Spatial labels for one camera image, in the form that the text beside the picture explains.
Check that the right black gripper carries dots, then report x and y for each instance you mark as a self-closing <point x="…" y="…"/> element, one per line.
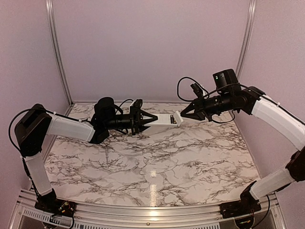
<point x="200" y="112"/>

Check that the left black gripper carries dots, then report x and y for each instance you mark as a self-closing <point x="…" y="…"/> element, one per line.
<point x="136" y="119"/>

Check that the white battery compartment cover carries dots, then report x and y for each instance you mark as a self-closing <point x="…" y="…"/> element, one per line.
<point x="177" y="118"/>

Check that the white remote control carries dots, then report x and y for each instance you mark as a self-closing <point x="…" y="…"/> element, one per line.
<point x="163" y="120"/>

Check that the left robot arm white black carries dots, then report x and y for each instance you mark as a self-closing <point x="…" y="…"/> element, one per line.
<point x="36" y="124"/>

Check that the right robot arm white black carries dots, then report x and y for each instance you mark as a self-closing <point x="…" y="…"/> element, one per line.
<point x="274" y="136"/>

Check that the black gold battery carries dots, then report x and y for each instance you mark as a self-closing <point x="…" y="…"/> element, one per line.
<point x="173" y="121"/>

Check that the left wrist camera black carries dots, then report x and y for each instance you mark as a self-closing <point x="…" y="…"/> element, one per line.
<point x="137" y="103"/>

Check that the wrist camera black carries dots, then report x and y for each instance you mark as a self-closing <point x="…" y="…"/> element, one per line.
<point x="198" y="91"/>
<point x="137" y="103"/>

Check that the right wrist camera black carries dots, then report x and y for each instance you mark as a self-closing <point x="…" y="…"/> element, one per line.
<point x="198" y="91"/>

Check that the right aluminium frame post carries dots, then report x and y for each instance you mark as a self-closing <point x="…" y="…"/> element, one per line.
<point x="246" y="38"/>

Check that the aluminium frame post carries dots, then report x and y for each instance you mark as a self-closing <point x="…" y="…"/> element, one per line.
<point x="57" y="53"/>
<point x="246" y="38"/>

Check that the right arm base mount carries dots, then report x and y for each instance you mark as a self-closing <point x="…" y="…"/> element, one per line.
<point x="237" y="208"/>

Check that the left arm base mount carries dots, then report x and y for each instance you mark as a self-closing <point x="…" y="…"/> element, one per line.
<point x="56" y="206"/>

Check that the front aluminium rail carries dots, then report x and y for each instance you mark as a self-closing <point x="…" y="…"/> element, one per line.
<point x="99" y="216"/>

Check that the left aluminium frame post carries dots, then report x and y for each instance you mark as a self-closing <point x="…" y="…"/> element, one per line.
<point x="57" y="53"/>

